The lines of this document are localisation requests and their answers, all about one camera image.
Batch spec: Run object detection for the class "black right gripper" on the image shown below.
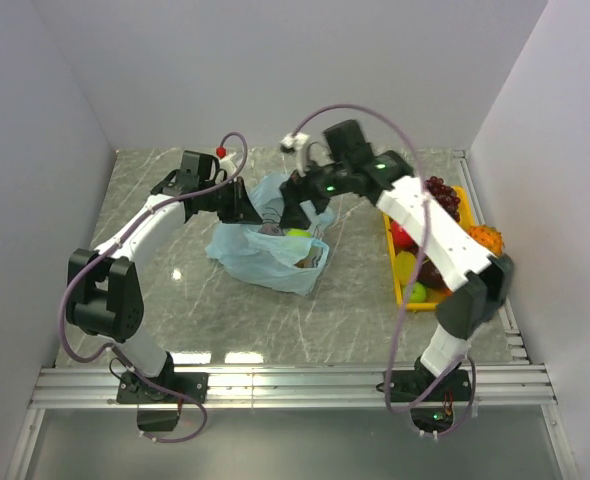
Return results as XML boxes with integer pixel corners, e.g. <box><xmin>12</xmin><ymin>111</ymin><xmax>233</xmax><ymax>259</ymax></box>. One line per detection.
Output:
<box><xmin>280</xmin><ymin>150</ymin><xmax>352</xmax><ymax>230</ymax></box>

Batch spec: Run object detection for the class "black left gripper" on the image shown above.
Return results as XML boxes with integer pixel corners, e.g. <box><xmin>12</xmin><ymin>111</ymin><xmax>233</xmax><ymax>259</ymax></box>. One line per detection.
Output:
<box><xmin>200</xmin><ymin>176</ymin><xmax>263</xmax><ymax>224</ymax></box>

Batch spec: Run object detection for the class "fake yellow green fruit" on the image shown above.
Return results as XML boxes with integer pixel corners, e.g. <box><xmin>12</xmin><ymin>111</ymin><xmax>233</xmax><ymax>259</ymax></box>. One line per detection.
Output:
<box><xmin>286</xmin><ymin>228</ymin><xmax>312</xmax><ymax>238</ymax></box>

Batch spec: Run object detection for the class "light blue plastic bag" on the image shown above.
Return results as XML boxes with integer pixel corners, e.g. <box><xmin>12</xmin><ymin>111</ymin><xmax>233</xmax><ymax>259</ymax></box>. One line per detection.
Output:
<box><xmin>206</xmin><ymin>173</ymin><xmax>336</xmax><ymax>296</ymax></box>

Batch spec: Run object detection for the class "fake red apple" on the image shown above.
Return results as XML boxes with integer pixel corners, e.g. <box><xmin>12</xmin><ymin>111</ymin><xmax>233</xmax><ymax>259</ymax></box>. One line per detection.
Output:
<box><xmin>390</xmin><ymin>221</ymin><xmax>416</xmax><ymax>250</ymax></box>

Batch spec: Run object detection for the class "fake brown longan bunch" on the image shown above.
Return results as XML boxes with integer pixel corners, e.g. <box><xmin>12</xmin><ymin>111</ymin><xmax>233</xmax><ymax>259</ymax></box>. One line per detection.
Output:
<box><xmin>295</xmin><ymin>256</ymin><xmax>319</xmax><ymax>269</ymax></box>

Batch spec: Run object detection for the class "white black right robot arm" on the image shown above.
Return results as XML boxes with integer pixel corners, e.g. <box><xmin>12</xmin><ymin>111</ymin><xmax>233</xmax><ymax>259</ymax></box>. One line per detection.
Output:
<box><xmin>280</xmin><ymin>120</ymin><xmax>514</xmax><ymax>400</ymax></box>

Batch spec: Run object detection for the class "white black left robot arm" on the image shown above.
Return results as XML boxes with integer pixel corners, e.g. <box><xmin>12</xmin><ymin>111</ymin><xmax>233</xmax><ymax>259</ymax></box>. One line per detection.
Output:
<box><xmin>60</xmin><ymin>146</ymin><xmax>262</xmax><ymax>402</ymax></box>

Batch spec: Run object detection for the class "fake dark red fruit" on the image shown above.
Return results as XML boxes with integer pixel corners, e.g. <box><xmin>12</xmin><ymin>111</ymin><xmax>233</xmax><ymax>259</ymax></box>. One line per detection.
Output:
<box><xmin>417</xmin><ymin>260</ymin><xmax>445</xmax><ymax>290</ymax></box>

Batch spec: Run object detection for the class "fake purple grape bunch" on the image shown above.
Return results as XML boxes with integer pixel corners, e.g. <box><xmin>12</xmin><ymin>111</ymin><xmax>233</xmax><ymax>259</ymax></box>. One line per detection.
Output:
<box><xmin>424</xmin><ymin>176</ymin><xmax>461</xmax><ymax>222</ymax></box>

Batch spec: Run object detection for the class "fake orange pineapple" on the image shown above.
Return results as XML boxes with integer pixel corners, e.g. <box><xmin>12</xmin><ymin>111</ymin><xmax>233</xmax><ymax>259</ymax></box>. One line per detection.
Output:
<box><xmin>467</xmin><ymin>225</ymin><xmax>504</xmax><ymax>256</ymax></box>

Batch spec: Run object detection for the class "yellow plastic tray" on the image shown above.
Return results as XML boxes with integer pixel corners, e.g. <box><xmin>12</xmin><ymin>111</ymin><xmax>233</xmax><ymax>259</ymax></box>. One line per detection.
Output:
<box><xmin>382</xmin><ymin>185</ymin><xmax>476</xmax><ymax>312</ymax></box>

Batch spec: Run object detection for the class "black box under left base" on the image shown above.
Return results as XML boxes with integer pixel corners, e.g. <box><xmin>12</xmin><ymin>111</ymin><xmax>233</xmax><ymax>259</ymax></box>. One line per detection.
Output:
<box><xmin>136</xmin><ymin>408</ymin><xmax>181</xmax><ymax>433</ymax></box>

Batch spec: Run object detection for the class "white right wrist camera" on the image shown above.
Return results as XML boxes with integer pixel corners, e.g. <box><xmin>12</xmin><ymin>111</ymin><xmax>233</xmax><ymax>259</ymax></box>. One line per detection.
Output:
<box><xmin>280</xmin><ymin>132</ymin><xmax>312</xmax><ymax>177</ymax></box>

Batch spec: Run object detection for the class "aluminium front rail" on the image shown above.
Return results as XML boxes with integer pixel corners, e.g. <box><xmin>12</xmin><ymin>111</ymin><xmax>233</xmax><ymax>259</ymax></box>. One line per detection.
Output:
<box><xmin>29</xmin><ymin>364</ymin><xmax>557</xmax><ymax>410</ymax></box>

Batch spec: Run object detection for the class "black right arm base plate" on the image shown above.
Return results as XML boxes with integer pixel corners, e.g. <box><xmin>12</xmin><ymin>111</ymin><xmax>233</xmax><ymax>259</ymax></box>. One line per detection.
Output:
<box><xmin>390</xmin><ymin>369</ymin><xmax>472</xmax><ymax>403</ymax></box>

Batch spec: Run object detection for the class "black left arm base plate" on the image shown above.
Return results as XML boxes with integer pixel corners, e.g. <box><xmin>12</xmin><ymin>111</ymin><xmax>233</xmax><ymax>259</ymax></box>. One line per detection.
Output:
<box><xmin>116</xmin><ymin>372</ymin><xmax>209</xmax><ymax>405</ymax></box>

